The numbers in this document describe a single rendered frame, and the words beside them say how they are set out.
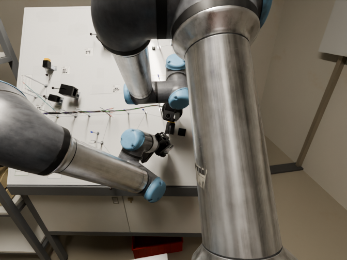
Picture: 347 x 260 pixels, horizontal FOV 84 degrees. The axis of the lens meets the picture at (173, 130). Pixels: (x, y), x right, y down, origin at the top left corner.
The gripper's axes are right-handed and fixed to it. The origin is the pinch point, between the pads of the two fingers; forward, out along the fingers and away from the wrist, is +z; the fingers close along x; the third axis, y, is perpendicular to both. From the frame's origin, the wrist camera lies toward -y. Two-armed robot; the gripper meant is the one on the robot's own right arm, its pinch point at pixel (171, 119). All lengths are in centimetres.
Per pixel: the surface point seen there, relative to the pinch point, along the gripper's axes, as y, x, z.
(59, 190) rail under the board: -38, 52, 27
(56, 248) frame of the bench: -68, 69, 87
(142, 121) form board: 0.9, 15.9, 7.4
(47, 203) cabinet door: -44, 65, 43
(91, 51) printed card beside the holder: 32, 52, -7
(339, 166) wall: 39, -163, 91
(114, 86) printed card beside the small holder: 15.8, 34.6, 0.5
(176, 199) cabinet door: -30.4, -9.8, 34.1
